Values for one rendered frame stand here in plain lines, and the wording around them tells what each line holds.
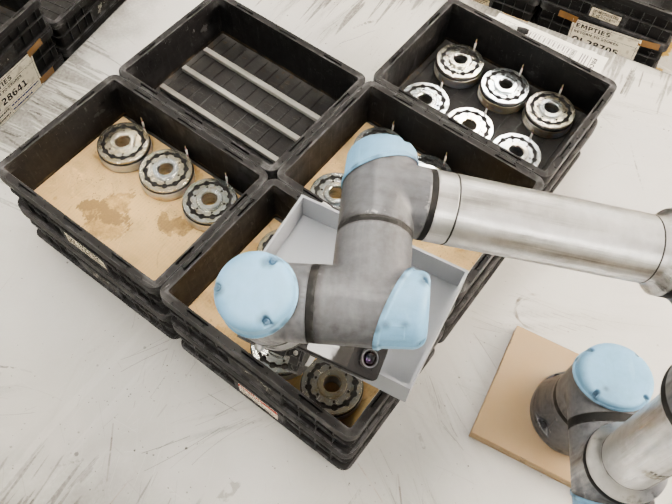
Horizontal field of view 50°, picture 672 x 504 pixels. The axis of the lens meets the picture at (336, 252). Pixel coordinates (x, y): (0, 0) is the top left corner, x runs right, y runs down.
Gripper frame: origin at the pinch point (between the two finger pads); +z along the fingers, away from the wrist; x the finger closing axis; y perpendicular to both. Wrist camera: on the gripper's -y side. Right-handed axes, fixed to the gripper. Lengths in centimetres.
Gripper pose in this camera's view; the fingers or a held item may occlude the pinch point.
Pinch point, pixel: (317, 346)
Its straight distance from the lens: 97.1
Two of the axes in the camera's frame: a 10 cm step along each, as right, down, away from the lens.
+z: 0.9, 2.5, 9.7
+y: -9.1, -3.7, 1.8
